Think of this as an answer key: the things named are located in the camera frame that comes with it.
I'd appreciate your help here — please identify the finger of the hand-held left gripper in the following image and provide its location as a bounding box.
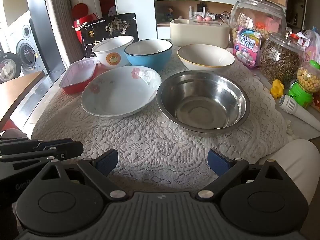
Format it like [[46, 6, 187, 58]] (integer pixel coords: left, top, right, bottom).
[[0, 141, 84, 162], [0, 139, 75, 156]]

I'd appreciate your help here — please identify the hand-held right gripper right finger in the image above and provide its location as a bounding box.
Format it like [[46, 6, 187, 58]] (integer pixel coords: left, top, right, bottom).
[[196, 149, 284, 201]]

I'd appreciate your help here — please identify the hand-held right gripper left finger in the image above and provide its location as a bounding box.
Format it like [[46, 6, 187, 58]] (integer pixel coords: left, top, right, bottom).
[[39, 149, 127, 201]]

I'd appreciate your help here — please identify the stainless steel bowl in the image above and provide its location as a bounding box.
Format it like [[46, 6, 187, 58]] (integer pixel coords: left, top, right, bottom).
[[156, 70, 250, 134]]

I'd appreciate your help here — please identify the white floral plate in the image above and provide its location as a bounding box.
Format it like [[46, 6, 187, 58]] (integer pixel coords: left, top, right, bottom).
[[81, 65, 162, 118]]

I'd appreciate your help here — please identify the white bowl with bun print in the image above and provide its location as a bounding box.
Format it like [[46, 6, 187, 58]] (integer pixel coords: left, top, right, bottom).
[[91, 35, 135, 69]]

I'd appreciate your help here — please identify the white bowl with yellow rim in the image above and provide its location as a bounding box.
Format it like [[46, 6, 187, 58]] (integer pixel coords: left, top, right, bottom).
[[177, 44, 235, 71]]

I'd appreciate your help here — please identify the blue bowl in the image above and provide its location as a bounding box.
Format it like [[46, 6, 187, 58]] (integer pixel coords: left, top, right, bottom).
[[124, 39, 173, 72]]

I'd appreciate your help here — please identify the white lace tablecloth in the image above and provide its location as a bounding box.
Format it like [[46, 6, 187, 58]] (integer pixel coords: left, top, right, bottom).
[[31, 39, 298, 188]]

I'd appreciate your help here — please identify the wooden side table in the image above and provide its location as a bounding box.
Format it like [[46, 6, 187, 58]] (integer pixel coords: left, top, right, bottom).
[[0, 70, 45, 128]]

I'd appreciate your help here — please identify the red rectangular tray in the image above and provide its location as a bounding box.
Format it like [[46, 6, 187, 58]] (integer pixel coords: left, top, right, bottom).
[[59, 56, 98, 95]]

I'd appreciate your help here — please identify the white washing machine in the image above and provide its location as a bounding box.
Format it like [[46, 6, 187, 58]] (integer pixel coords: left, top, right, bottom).
[[4, 11, 48, 77]]

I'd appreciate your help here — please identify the yellow toy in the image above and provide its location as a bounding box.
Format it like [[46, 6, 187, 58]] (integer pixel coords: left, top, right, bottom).
[[271, 79, 285, 99]]

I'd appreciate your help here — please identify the white microphone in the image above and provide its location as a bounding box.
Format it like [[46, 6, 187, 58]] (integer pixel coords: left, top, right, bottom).
[[279, 94, 320, 126]]

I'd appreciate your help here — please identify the green gumball machine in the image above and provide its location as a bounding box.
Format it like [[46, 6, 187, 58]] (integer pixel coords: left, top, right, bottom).
[[288, 60, 320, 108]]

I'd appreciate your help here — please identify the pink candy packet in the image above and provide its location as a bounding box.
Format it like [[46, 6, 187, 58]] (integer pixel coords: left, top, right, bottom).
[[232, 26, 263, 67]]

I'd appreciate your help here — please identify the glass jar of seeds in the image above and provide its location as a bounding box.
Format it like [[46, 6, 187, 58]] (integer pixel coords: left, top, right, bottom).
[[259, 27, 305, 85]]

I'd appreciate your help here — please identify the black snack bag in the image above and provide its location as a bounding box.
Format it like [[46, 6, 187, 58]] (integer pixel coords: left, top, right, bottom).
[[80, 12, 139, 58]]

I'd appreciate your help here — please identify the grey curtain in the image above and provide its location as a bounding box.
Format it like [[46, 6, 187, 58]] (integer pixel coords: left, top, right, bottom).
[[46, 0, 83, 65]]

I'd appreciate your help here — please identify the cream plastic container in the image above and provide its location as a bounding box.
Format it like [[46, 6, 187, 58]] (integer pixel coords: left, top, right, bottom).
[[170, 19, 230, 48]]

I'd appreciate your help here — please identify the red canister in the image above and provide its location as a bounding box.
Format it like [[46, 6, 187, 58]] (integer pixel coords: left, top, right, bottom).
[[72, 3, 98, 30]]

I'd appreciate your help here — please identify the white charging stand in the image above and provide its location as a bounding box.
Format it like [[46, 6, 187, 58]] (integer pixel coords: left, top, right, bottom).
[[189, 5, 210, 20]]

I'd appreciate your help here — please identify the large glass jar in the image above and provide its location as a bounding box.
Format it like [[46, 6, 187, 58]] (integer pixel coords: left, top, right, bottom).
[[229, 0, 287, 53]]

